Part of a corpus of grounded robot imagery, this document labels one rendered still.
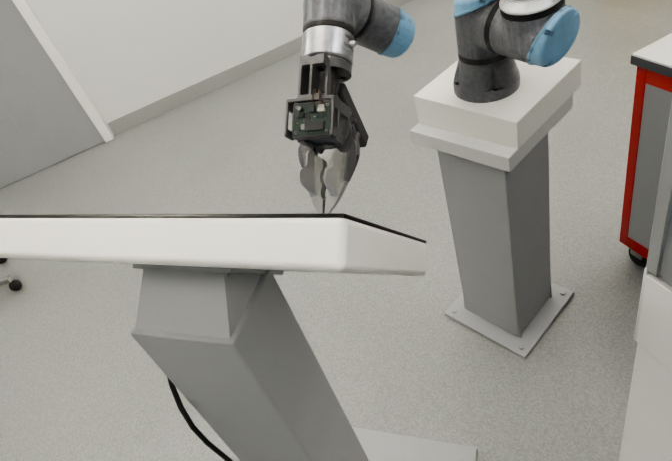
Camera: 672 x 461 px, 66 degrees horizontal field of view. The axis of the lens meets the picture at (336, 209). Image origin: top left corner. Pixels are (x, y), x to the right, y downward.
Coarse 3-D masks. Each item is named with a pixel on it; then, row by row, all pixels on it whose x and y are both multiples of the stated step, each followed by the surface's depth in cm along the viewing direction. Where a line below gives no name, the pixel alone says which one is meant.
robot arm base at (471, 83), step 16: (464, 64) 116; (480, 64) 114; (496, 64) 113; (512, 64) 116; (464, 80) 118; (480, 80) 115; (496, 80) 116; (512, 80) 116; (464, 96) 120; (480, 96) 117; (496, 96) 117
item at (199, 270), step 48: (0, 240) 60; (48, 240) 57; (96, 240) 54; (144, 240) 52; (192, 240) 50; (240, 240) 48; (288, 240) 46; (336, 240) 44; (384, 240) 54; (144, 288) 66; (192, 288) 63; (240, 288) 64
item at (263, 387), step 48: (144, 336) 66; (192, 336) 63; (240, 336) 61; (288, 336) 72; (192, 384) 72; (240, 384) 67; (288, 384) 72; (240, 432) 79; (288, 432) 74; (336, 432) 88; (384, 432) 150
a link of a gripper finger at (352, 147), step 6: (354, 132) 73; (354, 138) 73; (348, 144) 73; (354, 144) 72; (342, 150) 73; (348, 150) 72; (354, 150) 72; (348, 156) 72; (354, 156) 72; (348, 162) 72; (354, 162) 72; (348, 168) 73; (354, 168) 73; (348, 174) 73; (348, 180) 73
